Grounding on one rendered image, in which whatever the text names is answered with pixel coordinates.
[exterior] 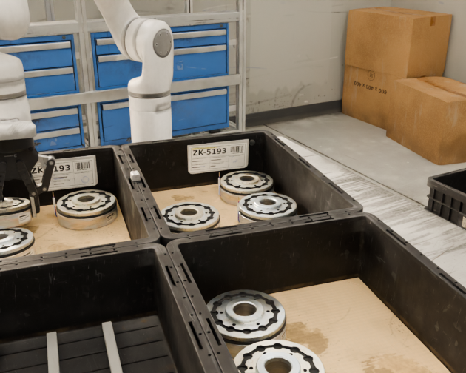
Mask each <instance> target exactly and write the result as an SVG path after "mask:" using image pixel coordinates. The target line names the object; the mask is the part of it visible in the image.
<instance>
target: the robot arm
mask: <svg viewBox="0 0 466 373"><path fill-rule="evenodd" d="M94 2H95V3H96V5H97V7H98V9H99V10H100V11H101V14H102V16H103V17H104V20H105V22H106V23H107V26H108V28H109V31H110V32H111V34H112V37H113V39H114V41H115V43H116V45H117V47H118V49H119V50H120V51H121V53H122V54H123V55H124V56H125V57H126V58H128V59H130V60H132V61H139V62H143V68H142V75H141V76H140V77H137V78H134V79H132V80H130V81H129V83H128V92H129V112H130V124H131V136H132V143H135V142H143V141H157V140H165V139H172V112H171V93H170V87H171V83H172V79H173V59H174V42H173V35H172V31H171V29H170V27H169V25H168V24H167V23H166V22H165V21H161V20H157V19H145V18H141V17H140V16H139V15H138V14H137V13H136V12H135V11H134V9H133V8H132V5H131V4H130V2H129V0H94ZM29 26H30V12H29V7H28V3H27V0H0V40H17V39H20V38H21V37H22V36H23V35H24V34H25V33H26V32H27V30H28V28H29ZM36 136H37V134H36V126H35V124H34V123H32V121H31V114H30V105H29V103H28V100H27V94H26V86H25V80H24V68H23V65H22V62H21V60H20V59H19V58H17V57H15V56H12V55H8V54H5V53H1V52H0V202H4V196H3V195H2V190H3V186H4V181H9V180H12V179H18V180H21V179H23V182H24V184H25V186H26V187H27V189H28V191H29V194H30V206H31V212H32V217H33V218H36V217H37V213H39V212H40V203H39V198H38V196H39V194H41V193H43V192H47V191H48V189H49V186H50V181H51V177H52V174H53V169H54V166H55V156H54V155H48V156H46V155H39V154H38V152H37V150H36V149H35V146H34V139H33V137H36ZM37 161H39V162H40V163H41V168H42V169H44V174H43V177H42V180H41V183H40V184H37V185H36V183H35V181H34V178H33V174H32V173H31V171H32V169H33V167H34V166H35V165H36V163H37Z"/></svg>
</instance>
